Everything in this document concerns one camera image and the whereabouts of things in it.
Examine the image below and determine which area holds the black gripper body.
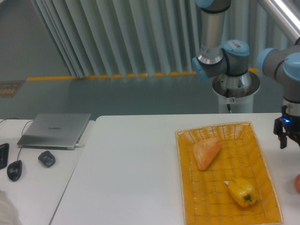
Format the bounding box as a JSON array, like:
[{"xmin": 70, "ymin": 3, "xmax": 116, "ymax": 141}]
[{"xmin": 273, "ymin": 105, "xmax": 300, "ymax": 145}]

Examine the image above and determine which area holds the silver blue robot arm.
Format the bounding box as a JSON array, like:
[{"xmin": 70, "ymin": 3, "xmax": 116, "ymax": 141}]
[{"xmin": 193, "ymin": 0, "xmax": 300, "ymax": 148}]

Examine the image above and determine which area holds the yellow bell pepper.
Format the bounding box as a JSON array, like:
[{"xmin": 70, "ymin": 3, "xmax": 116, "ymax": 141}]
[{"xmin": 228, "ymin": 178, "xmax": 259, "ymax": 207}]

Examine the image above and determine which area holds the orange round fruit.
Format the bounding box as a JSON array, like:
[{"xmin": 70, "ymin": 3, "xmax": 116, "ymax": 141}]
[{"xmin": 294, "ymin": 174, "xmax": 300, "ymax": 193}]

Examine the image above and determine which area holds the triangular bread slice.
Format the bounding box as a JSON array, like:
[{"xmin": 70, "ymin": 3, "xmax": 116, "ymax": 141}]
[{"xmin": 193, "ymin": 136, "xmax": 222, "ymax": 171}]

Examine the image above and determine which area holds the yellow woven basket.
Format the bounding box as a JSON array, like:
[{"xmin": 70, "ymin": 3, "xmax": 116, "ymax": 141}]
[{"xmin": 175, "ymin": 121, "xmax": 283, "ymax": 225}]

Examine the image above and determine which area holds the silver closed laptop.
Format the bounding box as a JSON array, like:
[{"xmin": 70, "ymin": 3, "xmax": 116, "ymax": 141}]
[{"xmin": 17, "ymin": 113, "xmax": 91, "ymax": 150}]

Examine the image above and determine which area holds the black power adapter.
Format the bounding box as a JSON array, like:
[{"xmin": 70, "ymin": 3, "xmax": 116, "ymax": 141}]
[{"xmin": 38, "ymin": 150, "xmax": 56, "ymax": 168}]

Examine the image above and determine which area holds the black computer mouse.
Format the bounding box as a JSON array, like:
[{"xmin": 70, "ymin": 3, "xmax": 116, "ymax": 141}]
[{"xmin": 7, "ymin": 160, "xmax": 23, "ymax": 182}]

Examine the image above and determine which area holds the black keyboard edge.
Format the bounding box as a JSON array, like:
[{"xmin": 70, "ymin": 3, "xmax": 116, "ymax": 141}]
[{"xmin": 0, "ymin": 143, "xmax": 9, "ymax": 169}]

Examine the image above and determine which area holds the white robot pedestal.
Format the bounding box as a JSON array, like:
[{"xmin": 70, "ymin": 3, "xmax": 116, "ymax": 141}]
[{"xmin": 212, "ymin": 72, "xmax": 260, "ymax": 113}]

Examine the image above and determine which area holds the black pedestal cable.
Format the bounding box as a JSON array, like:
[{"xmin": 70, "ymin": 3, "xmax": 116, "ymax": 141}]
[{"xmin": 225, "ymin": 88, "xmax": 233, "ymax": 113}]

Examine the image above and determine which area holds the black mouse cable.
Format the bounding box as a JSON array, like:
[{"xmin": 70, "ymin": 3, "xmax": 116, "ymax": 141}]
[{"xmin": 0, "ymin": 118, "xmax": 34, "ymax": 162}]

